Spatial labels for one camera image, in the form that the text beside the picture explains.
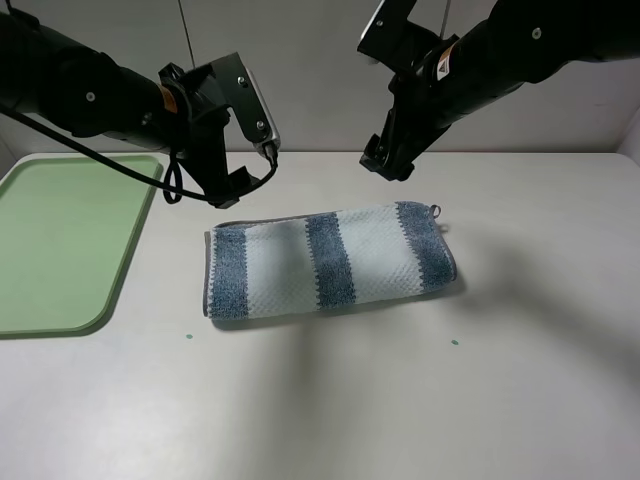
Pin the green plastic tray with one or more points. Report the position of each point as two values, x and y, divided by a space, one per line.
69 227

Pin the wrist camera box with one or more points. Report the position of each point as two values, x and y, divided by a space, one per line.
391 39
231 85

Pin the blue white striped towel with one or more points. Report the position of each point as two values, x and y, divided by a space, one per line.
303 264

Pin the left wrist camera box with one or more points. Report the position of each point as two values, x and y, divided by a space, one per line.
231 85

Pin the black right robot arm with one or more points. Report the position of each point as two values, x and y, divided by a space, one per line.
439 81

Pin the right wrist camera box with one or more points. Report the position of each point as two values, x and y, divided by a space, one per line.
391 39

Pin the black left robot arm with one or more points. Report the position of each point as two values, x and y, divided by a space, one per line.
87 94

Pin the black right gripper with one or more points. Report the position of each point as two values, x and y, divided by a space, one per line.
411 122

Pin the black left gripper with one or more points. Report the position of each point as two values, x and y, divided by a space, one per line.
200 143

